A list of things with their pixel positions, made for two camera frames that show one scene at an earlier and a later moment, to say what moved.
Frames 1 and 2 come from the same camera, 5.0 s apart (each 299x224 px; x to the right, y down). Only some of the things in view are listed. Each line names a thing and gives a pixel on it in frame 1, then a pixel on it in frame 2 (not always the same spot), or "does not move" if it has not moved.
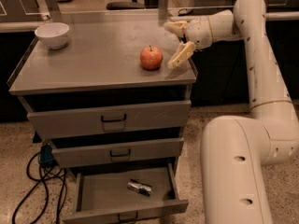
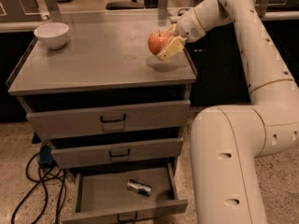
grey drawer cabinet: (96, 87) does not move
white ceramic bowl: (54, 34) does not move
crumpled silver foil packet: (139, 187) does not move
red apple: (150, 58) to (157, 40)
